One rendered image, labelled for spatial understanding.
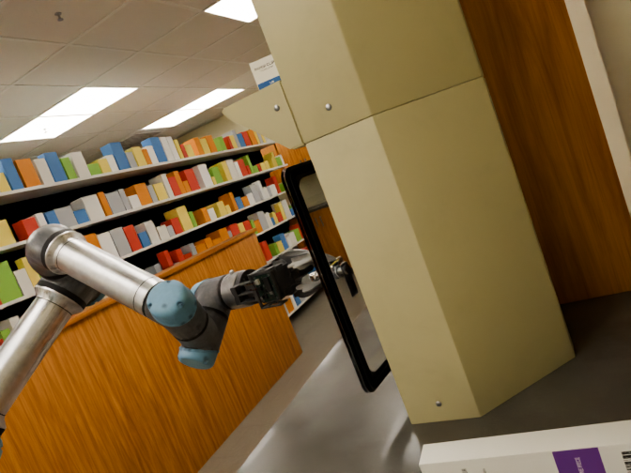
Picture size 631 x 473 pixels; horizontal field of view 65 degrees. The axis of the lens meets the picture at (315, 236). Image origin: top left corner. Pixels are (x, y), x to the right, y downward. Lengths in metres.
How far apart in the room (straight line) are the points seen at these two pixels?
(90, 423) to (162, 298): 1.93
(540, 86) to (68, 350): 2.35
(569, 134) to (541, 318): 0.37
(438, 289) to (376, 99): 0.28
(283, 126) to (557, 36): 0.54
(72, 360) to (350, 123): 2.24
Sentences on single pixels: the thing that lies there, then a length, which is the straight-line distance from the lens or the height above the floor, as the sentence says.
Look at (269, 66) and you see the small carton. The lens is 0.85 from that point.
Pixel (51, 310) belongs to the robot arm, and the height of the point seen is 1.30.
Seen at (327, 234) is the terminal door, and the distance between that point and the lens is 0.82.
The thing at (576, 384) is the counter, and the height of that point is 0.94.
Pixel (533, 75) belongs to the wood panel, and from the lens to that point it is 1.05.
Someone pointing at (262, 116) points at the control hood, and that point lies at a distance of 0.77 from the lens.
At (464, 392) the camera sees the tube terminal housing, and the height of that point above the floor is 0.98.
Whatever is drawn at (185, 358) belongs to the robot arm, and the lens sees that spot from 1.01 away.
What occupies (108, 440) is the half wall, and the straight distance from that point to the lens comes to 2.85.
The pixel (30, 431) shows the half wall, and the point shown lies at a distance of 2.62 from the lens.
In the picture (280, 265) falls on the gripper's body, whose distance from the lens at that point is 0.92.
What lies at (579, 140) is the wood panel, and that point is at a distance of 1.05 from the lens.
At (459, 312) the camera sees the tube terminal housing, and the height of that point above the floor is 1.10.
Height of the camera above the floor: 1.36
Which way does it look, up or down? 7 degrees down
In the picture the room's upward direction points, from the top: 21 degrees counter-clockwise
